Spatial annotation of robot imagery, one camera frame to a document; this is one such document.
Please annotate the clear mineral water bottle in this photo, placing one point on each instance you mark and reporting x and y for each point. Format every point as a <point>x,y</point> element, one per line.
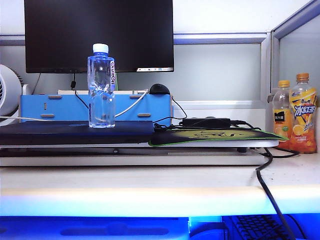
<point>101,87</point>

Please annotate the dark closed laptop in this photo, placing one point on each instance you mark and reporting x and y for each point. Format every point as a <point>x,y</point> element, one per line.
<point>75,132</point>

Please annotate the small orange juice bottle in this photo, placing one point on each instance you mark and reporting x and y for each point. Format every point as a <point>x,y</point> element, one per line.
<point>281,112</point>

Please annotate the large iced tea bottle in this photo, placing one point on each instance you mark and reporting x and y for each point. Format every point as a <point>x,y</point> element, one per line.
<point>303,117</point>

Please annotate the black computer mouse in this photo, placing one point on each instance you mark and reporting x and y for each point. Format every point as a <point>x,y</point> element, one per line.
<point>159,89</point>

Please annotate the white adjustable desk riser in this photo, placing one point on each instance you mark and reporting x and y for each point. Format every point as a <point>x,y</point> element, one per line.
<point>140,155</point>

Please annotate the black power adapter brick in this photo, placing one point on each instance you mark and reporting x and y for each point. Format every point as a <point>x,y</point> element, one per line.
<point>207,122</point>

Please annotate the black green-edged mouse pad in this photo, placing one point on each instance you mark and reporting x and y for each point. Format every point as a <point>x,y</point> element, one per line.
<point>220,136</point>

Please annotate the blue wooden monitor riser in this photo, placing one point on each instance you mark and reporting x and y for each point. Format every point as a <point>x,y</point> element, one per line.
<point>67,107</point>

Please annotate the black computer monitor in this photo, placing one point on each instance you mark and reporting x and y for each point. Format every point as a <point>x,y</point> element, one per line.
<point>98,35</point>

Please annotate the black keyboard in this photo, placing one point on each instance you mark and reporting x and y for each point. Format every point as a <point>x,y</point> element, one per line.
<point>260,227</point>

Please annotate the white desk fan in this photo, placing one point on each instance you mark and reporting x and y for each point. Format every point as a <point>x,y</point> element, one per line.
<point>7,93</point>

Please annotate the green monitor stand post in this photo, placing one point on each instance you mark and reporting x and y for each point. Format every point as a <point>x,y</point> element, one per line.
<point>116,81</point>

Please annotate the grey cubicle partition frame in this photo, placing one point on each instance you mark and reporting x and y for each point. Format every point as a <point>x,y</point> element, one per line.
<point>271,75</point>

